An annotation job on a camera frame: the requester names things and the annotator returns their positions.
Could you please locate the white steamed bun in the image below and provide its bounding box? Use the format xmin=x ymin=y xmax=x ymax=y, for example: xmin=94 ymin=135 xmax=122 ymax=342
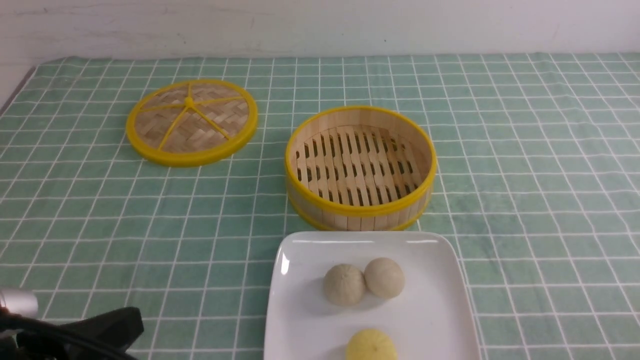
xmin=364 ymin=257 xmax=406 ymax=300

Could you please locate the yellow steamed bun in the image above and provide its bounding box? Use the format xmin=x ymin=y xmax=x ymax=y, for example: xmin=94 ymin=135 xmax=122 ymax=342
xmin=345 ymin=328 xmax=398 ymax=360

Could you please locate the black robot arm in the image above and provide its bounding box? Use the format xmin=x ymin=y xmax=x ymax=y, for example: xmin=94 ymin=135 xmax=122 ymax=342
xmin=0 ymin=287 xmax=145 ymax=360

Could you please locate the beige steamed bun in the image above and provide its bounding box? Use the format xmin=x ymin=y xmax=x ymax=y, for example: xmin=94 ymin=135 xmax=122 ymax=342
xmin=322 ymin=263 xmax=367 ymax=306

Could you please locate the white square plate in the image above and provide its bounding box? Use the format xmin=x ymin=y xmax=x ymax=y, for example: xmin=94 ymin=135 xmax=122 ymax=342
xmin=263 ymin=231 xmax=482 ymax=360

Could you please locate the yellow-rimmed bamboo steamer basket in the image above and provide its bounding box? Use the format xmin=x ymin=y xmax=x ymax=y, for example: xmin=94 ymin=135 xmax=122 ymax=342
xmin=284 ymin=105 xmax=438 ymax=231

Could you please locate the yellow-rimmed bamboo steamer lid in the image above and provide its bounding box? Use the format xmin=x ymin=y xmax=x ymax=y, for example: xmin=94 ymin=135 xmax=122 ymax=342
xmin=125 ymin=79 xmax=259 ymax=167

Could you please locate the green checkered tablecloth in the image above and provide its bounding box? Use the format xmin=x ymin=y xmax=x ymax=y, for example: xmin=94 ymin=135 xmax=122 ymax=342
xmin=0 ymin=53 xmax=640 ymax=360

